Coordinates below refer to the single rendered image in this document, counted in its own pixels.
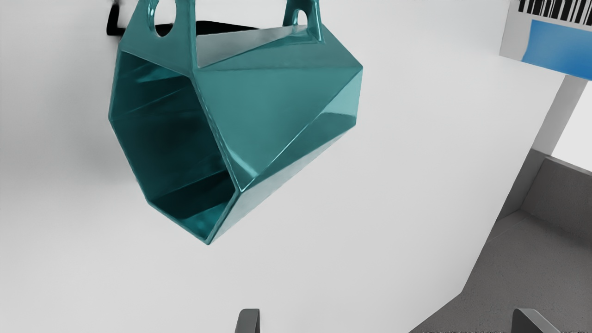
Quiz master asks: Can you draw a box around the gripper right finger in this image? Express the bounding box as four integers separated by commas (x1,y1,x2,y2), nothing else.
512,308,561,333

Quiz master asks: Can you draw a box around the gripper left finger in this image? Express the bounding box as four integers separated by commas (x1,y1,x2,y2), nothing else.
234,308,260,333

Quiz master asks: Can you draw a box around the teal faceted mug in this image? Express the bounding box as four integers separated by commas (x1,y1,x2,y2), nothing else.
108,0,364,246

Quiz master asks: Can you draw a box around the white blue carton with barcode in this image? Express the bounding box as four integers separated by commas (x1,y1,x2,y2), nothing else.
499,0,592,81

